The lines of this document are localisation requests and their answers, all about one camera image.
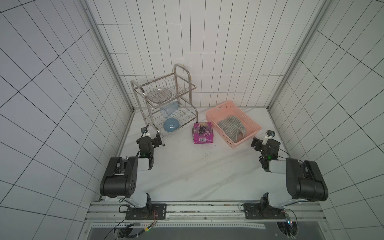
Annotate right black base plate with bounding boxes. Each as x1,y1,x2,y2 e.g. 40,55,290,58
241,203,285,220

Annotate pink plastic basket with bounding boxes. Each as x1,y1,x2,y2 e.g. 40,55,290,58
206,101,262,149

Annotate metal two-tier dish rack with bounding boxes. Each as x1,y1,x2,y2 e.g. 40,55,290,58
130,64,200,146

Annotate clear blue plastic cup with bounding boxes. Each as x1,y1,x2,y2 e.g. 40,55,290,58
160,102,180,118

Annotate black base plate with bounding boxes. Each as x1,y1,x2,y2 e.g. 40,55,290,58
241,203,285,220
125,204,167,220

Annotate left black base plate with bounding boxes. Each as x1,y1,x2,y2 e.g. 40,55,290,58
125,204,167,220

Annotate aluminium mounting rail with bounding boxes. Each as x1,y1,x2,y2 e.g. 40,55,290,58
85,202,326,224

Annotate grey striped square dishcloth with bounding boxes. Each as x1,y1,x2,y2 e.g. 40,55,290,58
218,116,247,143

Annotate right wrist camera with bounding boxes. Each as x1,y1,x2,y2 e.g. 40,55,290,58
266,130,275,138

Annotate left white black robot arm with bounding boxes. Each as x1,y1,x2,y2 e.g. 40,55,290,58
100,133,163,218

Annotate blue bowl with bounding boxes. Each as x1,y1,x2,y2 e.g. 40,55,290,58
163,118,180,133

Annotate purple snack packet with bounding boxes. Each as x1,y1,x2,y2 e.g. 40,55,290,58
192,122,214,144

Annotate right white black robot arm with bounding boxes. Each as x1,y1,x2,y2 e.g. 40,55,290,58
251,136,329,218

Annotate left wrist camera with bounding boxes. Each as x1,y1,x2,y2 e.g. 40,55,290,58
141,127,148,135

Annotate round metal strainer plate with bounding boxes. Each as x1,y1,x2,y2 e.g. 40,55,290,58
148,89,173,104

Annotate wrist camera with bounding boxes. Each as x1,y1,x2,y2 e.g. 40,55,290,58
266,130,275,138
141,127,148,135

